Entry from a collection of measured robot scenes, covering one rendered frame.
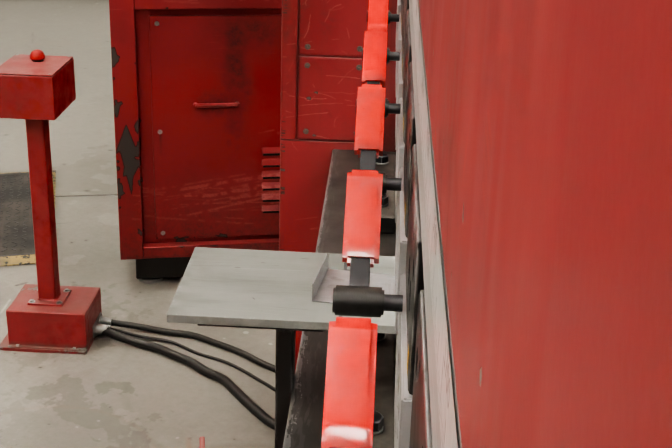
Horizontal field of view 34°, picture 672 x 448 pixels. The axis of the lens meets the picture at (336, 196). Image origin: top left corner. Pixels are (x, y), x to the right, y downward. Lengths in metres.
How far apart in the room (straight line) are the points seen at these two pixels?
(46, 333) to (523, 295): 3.06
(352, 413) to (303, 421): 0.76
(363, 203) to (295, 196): 1.46
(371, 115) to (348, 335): 0.38
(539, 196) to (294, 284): 1.11
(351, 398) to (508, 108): 0.31
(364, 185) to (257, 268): 0.63
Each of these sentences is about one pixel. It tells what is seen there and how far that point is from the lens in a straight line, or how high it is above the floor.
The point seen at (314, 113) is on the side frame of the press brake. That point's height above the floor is 0.94.
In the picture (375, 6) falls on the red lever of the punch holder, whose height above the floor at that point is 1.30.
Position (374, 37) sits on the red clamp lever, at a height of 1.31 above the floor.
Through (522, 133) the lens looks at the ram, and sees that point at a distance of 0.17.
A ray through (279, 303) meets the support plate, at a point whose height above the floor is 1.00.
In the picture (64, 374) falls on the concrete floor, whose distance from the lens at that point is 3.12.
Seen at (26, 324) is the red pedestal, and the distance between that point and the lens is 3.22.
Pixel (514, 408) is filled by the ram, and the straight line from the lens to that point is 0.17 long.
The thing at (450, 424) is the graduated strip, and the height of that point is 1.39.
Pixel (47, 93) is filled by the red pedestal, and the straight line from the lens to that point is 2.93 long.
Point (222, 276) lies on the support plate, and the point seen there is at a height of 1.00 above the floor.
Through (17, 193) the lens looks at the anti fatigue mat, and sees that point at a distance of 4.35.
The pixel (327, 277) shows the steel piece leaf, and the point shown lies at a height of 1.00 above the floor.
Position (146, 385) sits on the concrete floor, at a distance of 3.03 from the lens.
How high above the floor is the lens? 1.55
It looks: 21 degrees down
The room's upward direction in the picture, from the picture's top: 2 degrees clockwise
